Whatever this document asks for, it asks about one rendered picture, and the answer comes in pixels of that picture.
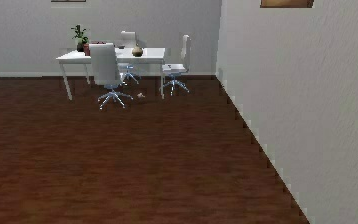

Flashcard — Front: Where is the white swivel chair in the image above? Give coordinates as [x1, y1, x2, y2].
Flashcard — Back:
[159, 34, 192, 97]
[117, 30, 141, 85]
[88, 42, 134, 111]

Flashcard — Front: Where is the white table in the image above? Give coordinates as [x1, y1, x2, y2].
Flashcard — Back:
[55, 47, 167, 101]

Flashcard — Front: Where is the green house plant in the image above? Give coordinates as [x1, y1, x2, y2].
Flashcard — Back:
[70, 24, 90, 53]

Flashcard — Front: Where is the brown framed picture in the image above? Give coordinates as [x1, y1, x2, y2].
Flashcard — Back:
[260, 0, 315, 9]

